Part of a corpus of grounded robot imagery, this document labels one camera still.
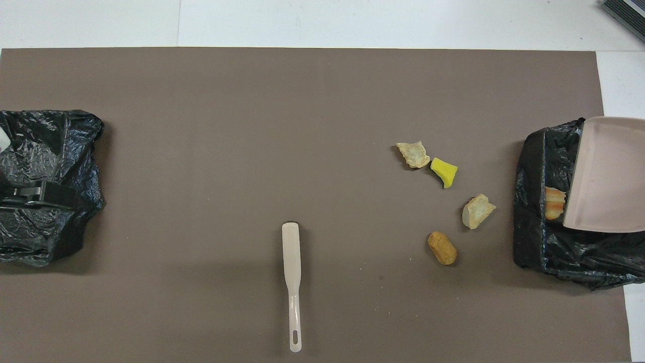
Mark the pale sponge chunk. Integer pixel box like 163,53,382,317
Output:
396,141,430,169

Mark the brown table mat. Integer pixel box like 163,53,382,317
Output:
0,48,633,363

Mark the beige brush with black bristles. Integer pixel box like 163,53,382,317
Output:
282,222,303,353

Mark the brown croquette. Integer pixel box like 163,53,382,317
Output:
427,231,458,266

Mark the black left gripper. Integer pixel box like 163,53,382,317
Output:
0,183,86,210

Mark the bin with black trash bag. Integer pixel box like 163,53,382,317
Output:
0,109,105,268
513,118,645,291

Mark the yellow sponge piece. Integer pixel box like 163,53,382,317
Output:
430,157,459,189

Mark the beige plastic dustpan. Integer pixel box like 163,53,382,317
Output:
562,116,645,233

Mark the grey ribbed device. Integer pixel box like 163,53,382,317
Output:
601,0,645,29

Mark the beige bread chunk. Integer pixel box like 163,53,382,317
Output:
462,194,497,230

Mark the bread piece with orange crust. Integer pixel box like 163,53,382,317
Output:
545,187,567,220

